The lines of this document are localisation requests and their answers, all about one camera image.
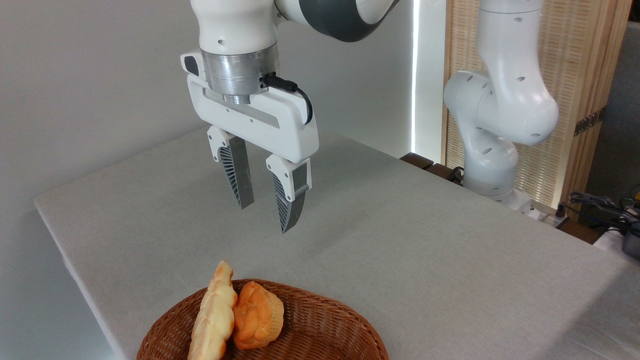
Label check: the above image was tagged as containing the grey metal pot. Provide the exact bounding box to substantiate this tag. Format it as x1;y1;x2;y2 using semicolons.
621;226;640;260

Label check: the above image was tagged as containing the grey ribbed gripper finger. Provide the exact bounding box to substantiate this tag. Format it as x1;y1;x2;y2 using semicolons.
207;125;255;210
265;153;313;235

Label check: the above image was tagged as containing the brown wicker basket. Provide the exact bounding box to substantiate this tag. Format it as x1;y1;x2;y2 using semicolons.
136;278;390;360

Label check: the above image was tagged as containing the grey tablecloth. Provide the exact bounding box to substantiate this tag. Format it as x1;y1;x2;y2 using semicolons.
34;125;640;360

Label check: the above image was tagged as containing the black cable bundle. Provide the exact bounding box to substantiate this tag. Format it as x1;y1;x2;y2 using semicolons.
569;191;640;236

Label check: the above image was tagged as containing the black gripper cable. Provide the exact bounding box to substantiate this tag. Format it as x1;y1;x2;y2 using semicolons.
261;73;314;126

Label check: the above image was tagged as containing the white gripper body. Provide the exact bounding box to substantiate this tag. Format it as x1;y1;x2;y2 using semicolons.
180;49;320;164

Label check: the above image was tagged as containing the round orange bread roll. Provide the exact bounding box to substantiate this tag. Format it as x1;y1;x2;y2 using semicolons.
232;281;285;350

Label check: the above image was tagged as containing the metal screen hinge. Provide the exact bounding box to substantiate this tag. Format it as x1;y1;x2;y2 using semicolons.
574;107;607;137

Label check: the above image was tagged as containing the long braided bread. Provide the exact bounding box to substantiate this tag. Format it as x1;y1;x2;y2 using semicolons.
187;260;239;360

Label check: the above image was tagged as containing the wooden slatted folding screen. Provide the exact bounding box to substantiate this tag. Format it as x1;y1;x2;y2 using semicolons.
441;0;633;221

